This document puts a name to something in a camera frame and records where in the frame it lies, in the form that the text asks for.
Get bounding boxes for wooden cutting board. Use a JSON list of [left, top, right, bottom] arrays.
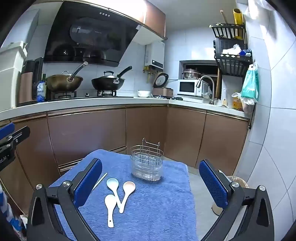
[[216, 70, 223, 99]]

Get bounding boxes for light blue ceramic spoon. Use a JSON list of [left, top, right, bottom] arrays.
[[106, 178, 122, 208]]

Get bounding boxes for pink ceramic spoon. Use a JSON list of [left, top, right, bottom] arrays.
[[119, 181, 136, 214]]

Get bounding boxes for brown rice cooker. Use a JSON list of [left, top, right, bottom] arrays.
[[152, 72, 174, 98]]

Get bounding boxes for brown upper cabinet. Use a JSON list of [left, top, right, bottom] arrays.
[[136, 0, 167, 40]]

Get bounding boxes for brown black appliance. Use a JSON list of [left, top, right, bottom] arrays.
[[18, 57, 44, 103]]

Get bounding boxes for white microwave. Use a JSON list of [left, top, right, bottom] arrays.
[[177, 79, 204, 97]]

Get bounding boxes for white appliance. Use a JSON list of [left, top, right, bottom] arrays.
[[0, 41, 28, 109]]

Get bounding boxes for blue white salt bag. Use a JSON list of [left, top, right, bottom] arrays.
[[36, 80, 48, 102]]

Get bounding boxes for black wall rack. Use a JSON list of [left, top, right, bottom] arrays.
[[210, 23, 253, 78]]

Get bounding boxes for steel faucet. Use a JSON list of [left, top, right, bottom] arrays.
[[196, 75, 216, 105]]

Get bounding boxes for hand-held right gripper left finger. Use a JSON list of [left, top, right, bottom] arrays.
[[27, 158, 103, 241]]

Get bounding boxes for steel pot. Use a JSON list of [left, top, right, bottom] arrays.
[[182, 68, 201, 80]]

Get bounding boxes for blue fluffy towel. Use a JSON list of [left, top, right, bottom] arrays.
[[48, 149, 198, 241]]

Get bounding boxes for black gas stove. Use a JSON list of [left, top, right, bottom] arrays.
[[50, 90, 134, 100]]

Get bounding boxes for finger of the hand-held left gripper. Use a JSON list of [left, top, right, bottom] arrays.
[[0, 122, 16, 141], [0, 126, 31, 151]]

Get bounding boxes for clear bag of food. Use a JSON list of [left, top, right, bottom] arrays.
[[240, 97, 255, 114]]

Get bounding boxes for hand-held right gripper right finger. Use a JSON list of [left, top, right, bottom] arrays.
[[199, 159, 275, 241]]

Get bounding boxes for wooden chopstick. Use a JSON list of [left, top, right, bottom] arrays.
[[93, 173, 108, 189]]

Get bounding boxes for yellow roll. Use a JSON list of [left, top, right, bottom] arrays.
[[232, 9, 244, 40]]

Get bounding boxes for black range hood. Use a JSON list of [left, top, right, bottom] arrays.
[[43, 1, 145, 67]]

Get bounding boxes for black wok with lid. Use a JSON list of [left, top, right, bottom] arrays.
[[91, 66, 133, 91]]

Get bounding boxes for teal plastic bag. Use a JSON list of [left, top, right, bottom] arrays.
[[240, 64, 259, 102]]

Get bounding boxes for white ceramic spoon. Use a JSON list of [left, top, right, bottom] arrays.
[[105, 194, 116, 228]]

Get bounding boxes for person's left hand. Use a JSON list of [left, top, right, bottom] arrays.
[[0, 183, 12, 220]]

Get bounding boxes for wire utensil holder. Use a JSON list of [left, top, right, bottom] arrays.
[[130, 138, 164, 182]]

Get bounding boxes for trash bin with bag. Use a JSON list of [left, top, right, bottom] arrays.
[[225, 176, 249, 189]]

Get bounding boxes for white bottle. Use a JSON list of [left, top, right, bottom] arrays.
[[221, 88, 229, 107]]

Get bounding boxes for white water heater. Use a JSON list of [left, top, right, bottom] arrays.
[[144, 41, 165, 69]]

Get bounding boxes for brass wok with lid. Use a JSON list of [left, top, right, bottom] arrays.
[[46, 61, 89, 92]]

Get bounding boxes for yellow packet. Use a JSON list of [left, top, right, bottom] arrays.
[[232, 93, 243, 111]]

